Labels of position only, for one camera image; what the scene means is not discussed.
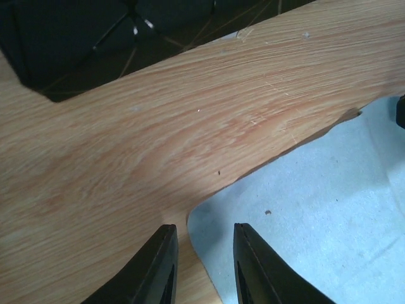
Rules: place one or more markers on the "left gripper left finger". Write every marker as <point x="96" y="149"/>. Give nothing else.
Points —
<point x="150" y="276"/>

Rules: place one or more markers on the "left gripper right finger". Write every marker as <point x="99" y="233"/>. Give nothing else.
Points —
<point x="262" y="276"/>

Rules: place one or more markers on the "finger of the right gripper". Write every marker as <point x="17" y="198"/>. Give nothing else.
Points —
<point x="400" y="112"/>

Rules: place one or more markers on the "blue cleaning cloth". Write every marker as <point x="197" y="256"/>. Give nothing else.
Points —
<point x="333" y="209"/>

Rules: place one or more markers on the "black folding glasses case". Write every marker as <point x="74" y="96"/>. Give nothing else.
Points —
<point x="61" y="49"/>

